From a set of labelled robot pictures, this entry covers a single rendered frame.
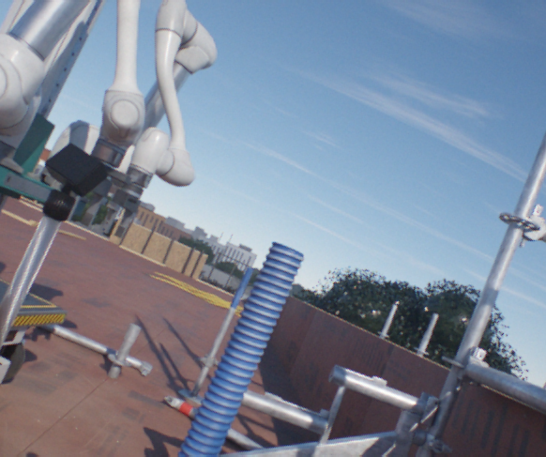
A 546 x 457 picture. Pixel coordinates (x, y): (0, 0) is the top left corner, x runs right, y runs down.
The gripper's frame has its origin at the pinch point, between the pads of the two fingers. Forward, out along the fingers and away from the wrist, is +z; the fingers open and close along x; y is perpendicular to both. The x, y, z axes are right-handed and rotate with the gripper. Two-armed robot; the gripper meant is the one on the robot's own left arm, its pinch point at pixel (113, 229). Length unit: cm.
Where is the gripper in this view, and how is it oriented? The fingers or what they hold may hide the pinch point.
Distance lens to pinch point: 189.6
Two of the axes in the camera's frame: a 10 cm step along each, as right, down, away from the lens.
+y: 9.1, 3.9, -1.1
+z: -4.0, 9.1, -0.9
